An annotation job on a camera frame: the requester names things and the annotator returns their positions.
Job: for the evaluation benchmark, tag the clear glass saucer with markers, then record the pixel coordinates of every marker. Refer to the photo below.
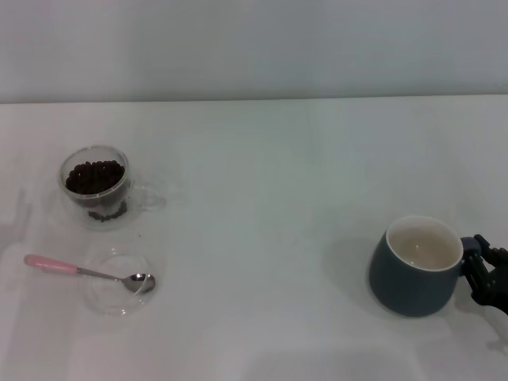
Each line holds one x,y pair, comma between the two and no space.
115,303

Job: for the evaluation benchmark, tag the dark coffee beans heap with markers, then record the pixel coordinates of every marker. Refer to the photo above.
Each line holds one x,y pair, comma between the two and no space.
93,176

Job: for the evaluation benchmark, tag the clear double-wall glass cup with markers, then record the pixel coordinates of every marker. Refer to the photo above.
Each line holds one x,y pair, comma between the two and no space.
137,194

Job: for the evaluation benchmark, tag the dark blue ceramic mug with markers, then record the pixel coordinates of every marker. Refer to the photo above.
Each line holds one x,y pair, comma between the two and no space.
409,289

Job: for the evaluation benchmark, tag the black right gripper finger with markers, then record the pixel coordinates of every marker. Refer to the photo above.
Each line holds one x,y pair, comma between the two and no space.
482,282
496,255

